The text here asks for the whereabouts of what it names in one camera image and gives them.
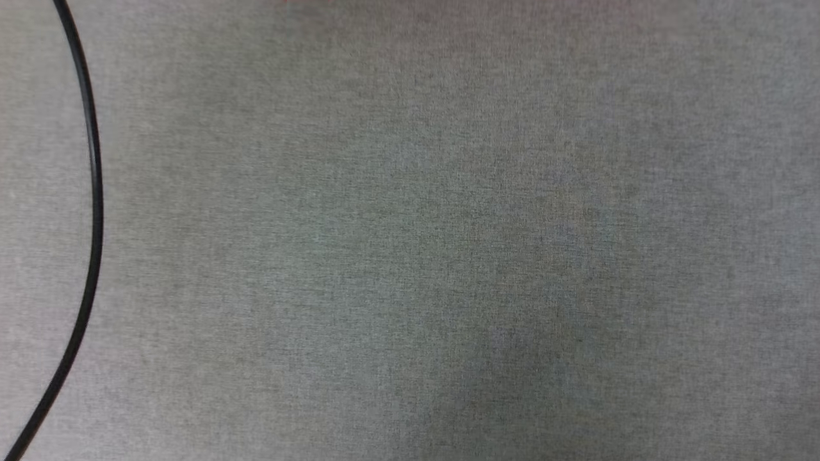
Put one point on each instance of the grey fabric sofa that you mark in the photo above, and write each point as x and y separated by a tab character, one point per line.
448	243

